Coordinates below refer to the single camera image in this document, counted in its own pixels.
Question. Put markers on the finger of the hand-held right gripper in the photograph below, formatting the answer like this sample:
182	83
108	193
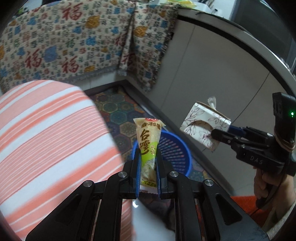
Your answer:
238	130
222	136

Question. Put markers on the orange floor mat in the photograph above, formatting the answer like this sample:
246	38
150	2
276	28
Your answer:
242	202

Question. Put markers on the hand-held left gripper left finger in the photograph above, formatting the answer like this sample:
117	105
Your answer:
138	171

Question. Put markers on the grey kitchen counter cabinet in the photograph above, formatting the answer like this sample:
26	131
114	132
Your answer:
219	69

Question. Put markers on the person's right forearm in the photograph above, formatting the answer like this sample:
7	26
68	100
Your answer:
282	213

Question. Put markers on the yellow green pastry packet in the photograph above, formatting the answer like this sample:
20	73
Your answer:
148	139

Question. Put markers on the small printed blanket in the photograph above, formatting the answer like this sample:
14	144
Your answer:
148	46

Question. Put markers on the large printed blanket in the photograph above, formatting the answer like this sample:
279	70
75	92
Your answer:
57	46

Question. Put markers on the blue plastic basket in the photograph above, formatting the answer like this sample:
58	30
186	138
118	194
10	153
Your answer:
178	153

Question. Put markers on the white carton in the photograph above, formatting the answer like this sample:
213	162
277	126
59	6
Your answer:
203	122

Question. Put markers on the person's right hand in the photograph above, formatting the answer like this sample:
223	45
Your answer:
261	185

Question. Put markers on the round table striped tablecloth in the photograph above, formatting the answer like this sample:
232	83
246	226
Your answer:
46	139

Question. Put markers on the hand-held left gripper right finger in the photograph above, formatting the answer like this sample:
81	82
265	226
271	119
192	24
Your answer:
158	171

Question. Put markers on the patterned hexagon floor mat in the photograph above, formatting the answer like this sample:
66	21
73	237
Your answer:
115	109

